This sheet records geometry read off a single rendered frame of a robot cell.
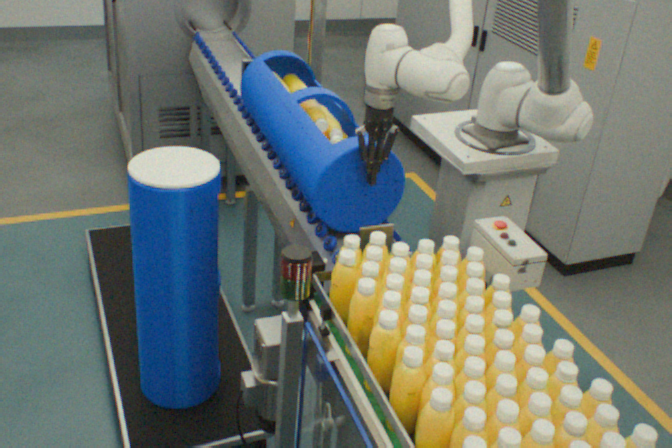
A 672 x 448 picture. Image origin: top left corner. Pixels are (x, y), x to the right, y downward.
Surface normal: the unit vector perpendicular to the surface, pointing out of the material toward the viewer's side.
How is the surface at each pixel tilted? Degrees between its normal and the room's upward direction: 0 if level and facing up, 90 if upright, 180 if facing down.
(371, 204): 90
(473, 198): 90
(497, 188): 90
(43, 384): 0
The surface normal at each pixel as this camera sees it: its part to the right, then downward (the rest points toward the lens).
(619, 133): 0.37, 0.47
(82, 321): 0.08, -0.88
